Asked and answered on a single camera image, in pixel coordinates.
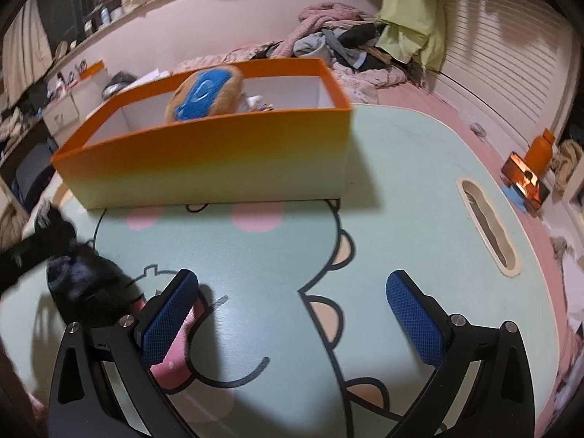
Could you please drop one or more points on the orange water bottle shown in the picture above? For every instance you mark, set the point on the orange water bottle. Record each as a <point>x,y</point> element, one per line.
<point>538,155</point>

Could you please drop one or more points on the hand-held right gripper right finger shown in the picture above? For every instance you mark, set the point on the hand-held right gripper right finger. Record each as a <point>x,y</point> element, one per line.
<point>415,324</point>

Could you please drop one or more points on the black glossy bag lace trim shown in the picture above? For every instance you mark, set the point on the black glossy bag lace trim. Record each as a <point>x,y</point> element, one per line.
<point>86,287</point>

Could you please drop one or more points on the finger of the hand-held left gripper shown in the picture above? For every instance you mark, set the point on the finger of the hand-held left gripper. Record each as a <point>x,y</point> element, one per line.
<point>27,251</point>

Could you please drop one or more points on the black bag on cabinet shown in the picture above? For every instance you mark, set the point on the black bag on cabinet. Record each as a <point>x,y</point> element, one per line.
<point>117,84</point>

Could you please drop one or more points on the white drawer cabinet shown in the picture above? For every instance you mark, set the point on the white drawer cabinet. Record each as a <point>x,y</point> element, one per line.
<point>68,109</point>

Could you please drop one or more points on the yellow-green hanging cloth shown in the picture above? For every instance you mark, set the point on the yellow-green hanging cloth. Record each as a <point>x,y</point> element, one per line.
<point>410,23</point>

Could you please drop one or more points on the small orange desk box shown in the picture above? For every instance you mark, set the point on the small orange desk box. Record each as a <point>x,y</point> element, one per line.
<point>93,70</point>

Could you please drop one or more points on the orange gradient cardboard box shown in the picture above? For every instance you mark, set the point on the orange gradient cardboard box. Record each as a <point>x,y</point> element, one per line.
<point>205,159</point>

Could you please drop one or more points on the blue phone stand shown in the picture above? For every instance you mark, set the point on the blue phone stand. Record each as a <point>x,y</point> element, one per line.
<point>514,195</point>

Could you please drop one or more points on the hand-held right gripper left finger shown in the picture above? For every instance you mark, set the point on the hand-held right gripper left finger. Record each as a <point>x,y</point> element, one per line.
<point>169,319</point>

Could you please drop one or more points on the brown capybara plush toy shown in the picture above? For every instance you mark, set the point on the brown capybara plush toy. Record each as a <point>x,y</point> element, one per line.
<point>205,91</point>

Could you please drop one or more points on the pile of dark clothes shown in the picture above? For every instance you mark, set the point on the pile of dark clothes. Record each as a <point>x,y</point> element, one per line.
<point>356,43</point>

